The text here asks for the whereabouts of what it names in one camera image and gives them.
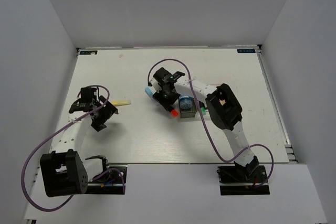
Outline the yellow glue stick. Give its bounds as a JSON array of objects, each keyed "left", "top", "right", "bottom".
[{"left": 110, "top": 100, "right": 131, "bottom": 107}]

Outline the blue cleaning gel jar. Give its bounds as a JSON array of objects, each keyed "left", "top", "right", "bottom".
[{"left": 178, "top": 94, "right": 193, "bottom": 111}]

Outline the orange highlighter marker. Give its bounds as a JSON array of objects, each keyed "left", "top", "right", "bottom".
[{"left": 170, "top": 109, "right": 178, "bottom": 118}]

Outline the green highlighter marker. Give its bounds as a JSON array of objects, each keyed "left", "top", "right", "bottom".
[{"left": 201, "top": 107, "right": 206, "bottom": 115}]

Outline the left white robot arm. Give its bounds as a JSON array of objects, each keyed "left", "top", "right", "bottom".
[{"left": 40, "top": 86, "right": 118, "bottom": 197}]

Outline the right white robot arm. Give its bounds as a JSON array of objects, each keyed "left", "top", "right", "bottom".
[{"left": 148, "top": 67, "right": 259, "bottom": 182}]

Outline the grey transparent tray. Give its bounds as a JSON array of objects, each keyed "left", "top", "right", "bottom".
[{"left": 179, "top": 99, "right": 197, "bottom": 119}]

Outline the left corner label sticker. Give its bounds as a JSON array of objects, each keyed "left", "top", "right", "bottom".
[{"left": 79, "top": 50, "right": 98, "bottom": 55}]

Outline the corner label sticker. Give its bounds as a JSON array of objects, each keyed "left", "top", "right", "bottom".
[
  {"left": 79, "top": 50, "right": 98, "bottom": 55},
  {"left": 237, "top": 49, "right": 256, "bottom": 54}
]

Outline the right corner label sticker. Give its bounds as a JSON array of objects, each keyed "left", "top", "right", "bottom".
[{"left": 237, "top": 49, "right": 256, "bottom": 54}]

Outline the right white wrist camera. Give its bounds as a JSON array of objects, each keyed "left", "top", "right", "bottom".
[{"left": 148, "top": 78, "right": 162, "bottom": 95}]

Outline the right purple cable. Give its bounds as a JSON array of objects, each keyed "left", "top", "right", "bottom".
[{"left": 146, "top": 59, "right": 274, "bottom": 190}]

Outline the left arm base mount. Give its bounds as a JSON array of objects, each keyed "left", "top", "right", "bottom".
[{"left": 85, "top": 165, "right": 128, "bottom": 195}]

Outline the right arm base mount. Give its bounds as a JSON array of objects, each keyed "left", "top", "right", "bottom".
[{"left": 217, "top": 165, "right": 270, "bottom": 196}]

